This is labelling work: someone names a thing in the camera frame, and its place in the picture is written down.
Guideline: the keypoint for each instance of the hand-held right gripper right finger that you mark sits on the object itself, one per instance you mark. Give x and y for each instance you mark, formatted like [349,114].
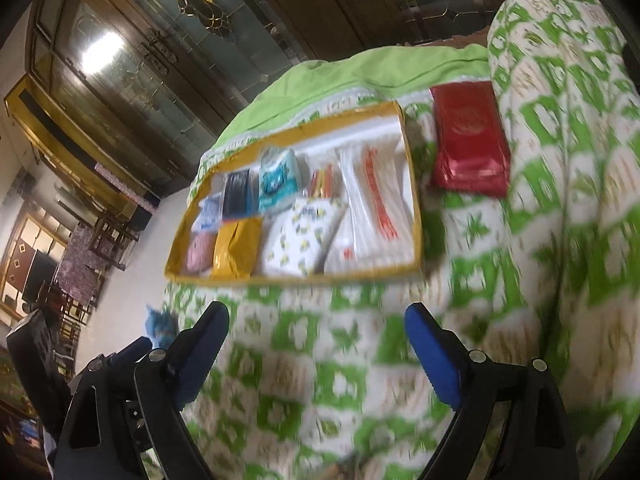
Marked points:
[435,355]

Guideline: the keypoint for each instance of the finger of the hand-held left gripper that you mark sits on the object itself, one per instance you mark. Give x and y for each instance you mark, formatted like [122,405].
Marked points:
[132,347]

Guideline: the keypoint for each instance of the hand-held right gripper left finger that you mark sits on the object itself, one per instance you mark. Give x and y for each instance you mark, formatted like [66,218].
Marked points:
[200,360]

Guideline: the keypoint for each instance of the yellow packet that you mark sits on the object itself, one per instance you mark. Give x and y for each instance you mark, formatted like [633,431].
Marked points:
[232,250]

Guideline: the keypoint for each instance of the small white blue packet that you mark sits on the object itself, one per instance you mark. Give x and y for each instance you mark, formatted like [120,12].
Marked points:
[207,215]

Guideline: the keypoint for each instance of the white tissue pack bee print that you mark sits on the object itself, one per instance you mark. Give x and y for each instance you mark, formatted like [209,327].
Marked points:
[295,240]

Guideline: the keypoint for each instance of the dark blue packet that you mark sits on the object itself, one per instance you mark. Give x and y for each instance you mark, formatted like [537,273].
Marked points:
[236,192]

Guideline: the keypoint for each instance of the teal white wipes pack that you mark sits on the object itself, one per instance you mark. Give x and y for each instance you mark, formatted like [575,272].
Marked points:
[280,180]

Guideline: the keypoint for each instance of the clear bag of colourful bits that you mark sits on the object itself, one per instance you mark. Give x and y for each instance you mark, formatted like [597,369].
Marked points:
[322,182]

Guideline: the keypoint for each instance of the white tray box yellow edge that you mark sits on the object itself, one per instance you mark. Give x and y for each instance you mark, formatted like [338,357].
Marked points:
[350,130]

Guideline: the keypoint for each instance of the blue cloth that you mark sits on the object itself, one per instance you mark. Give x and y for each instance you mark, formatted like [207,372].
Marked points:
[160,327]

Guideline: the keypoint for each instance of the black television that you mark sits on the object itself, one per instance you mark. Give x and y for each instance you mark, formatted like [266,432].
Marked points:
[37,270]

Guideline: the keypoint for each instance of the table with floral cloth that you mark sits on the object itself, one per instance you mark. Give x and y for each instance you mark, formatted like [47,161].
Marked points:
[80,265]

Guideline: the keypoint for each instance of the green printed blanket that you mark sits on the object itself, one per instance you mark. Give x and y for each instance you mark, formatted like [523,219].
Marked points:
[325,360]

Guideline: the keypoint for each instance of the wooden chair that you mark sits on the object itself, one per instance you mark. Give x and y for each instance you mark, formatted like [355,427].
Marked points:
[110,235]

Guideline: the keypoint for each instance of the white plastic bag red print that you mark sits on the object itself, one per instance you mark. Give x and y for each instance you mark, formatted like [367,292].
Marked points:
[370,200]

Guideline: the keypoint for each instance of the red foil packet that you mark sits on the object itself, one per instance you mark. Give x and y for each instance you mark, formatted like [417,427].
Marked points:
[470,140]

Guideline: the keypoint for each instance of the gold framed low cabinet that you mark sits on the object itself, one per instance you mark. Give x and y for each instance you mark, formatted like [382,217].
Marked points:
[65,130]

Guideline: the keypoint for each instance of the folded green printed quilt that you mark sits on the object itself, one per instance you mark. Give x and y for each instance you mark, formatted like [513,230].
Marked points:
[565,135]

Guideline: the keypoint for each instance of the wooden glass door cabinet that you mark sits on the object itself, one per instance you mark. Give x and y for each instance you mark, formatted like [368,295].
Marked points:
[125,60]

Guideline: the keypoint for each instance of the plain green cloth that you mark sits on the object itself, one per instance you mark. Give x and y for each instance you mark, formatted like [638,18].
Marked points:
[350,75]

